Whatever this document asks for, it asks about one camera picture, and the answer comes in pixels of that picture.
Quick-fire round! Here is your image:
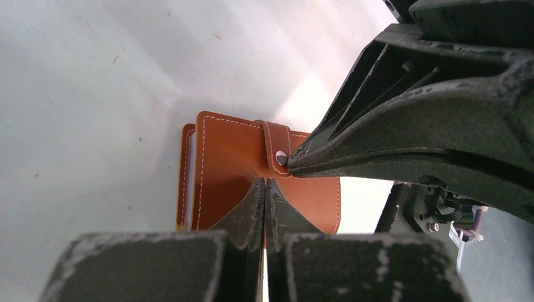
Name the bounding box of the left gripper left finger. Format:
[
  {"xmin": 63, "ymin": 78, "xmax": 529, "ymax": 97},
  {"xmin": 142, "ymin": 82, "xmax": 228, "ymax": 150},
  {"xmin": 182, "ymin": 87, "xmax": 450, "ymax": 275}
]
[{"xmin": 40, "ymin": 178, "xmax": 265, "ymax": 301}]

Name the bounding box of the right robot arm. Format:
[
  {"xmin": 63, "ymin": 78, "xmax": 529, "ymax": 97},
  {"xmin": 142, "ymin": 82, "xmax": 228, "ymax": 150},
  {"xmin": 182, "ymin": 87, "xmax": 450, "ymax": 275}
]
[{"xmin": 288, "ymin": 1, "xmax": 533, "ymax": 260}]

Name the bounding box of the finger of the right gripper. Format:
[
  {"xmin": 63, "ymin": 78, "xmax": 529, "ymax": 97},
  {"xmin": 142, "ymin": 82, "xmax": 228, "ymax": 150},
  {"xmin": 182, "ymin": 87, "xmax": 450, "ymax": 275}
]
[{"xmin": 292, "ymin": 148, "xmax": 533, "ymax": 223}]

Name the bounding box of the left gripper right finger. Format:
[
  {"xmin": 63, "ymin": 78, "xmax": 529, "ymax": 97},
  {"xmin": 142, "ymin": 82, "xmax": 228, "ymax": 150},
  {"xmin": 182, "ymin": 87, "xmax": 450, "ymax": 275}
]
[{"xmin": 265, "ymin": 179, "xmax": 470, "ymax": 301}]

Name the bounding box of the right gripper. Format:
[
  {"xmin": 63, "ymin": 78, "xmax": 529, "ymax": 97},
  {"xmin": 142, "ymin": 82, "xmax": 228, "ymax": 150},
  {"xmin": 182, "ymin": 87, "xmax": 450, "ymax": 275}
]
[{"xmin": 289, "ymin": 1, "xmax": 533, "ymax": 176}]

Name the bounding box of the brown leather card holder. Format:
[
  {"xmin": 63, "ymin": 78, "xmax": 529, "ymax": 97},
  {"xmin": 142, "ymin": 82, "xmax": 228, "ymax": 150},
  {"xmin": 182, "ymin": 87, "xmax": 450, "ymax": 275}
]
[{"xmin": 176, "ymin": 111, "xmax": 341, "ymax": 233}]

